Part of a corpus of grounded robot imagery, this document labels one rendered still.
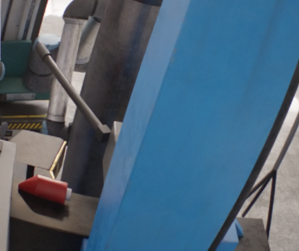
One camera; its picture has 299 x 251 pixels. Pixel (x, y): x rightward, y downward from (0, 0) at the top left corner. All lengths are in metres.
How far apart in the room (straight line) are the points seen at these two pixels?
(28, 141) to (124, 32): 0.42
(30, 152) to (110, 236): 0.69
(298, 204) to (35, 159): 2.34
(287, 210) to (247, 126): 2.71
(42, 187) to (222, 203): 0.51
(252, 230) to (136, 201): 0.63
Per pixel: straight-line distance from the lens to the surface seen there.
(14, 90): 2.92
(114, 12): 1.66
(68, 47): 2.34
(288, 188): 3.71
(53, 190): 1.29
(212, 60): 0.76
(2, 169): 1.21
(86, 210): 1.34
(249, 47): 0.76
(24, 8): 2.90
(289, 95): 1.00
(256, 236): 1.45
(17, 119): 2.89
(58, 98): 2.37
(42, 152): 1.60
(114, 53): 1.68
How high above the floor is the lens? 1.97
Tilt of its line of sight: 31 degrees down
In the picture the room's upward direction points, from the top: 19 degrees clockwise
